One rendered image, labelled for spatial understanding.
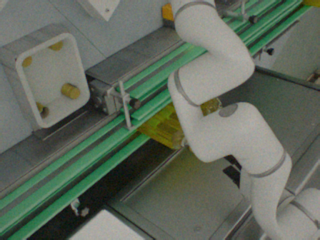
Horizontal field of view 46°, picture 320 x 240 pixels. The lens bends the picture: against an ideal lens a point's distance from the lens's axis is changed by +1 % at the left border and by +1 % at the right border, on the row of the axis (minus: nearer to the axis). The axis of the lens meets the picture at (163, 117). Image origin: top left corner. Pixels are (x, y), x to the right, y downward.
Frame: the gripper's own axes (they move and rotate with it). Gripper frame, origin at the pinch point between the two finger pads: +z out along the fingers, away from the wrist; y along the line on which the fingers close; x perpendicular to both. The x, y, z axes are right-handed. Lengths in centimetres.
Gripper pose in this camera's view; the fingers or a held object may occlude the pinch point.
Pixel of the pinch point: (231, 164)
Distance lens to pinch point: 103.6
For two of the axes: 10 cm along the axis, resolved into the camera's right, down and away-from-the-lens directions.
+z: -5.6, -4.7, 6.8
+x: -8.3, 3.9, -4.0
